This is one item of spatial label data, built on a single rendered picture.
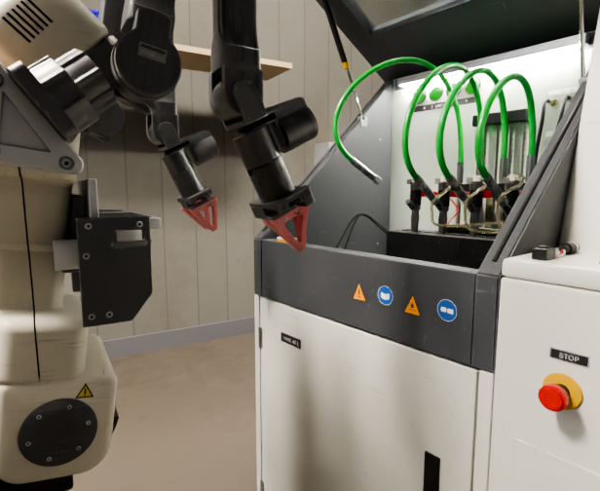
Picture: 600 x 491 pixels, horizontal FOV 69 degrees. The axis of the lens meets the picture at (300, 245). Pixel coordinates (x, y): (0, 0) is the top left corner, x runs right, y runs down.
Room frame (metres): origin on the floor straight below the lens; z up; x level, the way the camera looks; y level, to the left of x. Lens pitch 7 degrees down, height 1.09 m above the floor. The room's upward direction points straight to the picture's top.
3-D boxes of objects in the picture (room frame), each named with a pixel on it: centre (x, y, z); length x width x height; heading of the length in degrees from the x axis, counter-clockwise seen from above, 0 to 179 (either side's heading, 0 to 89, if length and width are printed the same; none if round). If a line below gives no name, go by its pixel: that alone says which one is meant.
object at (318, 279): (0.95, -0.11, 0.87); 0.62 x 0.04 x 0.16; 39
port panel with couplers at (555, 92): (1.08, -0.65, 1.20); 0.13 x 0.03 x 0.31; 39
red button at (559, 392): (0.58, -0.36, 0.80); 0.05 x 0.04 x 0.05; 39
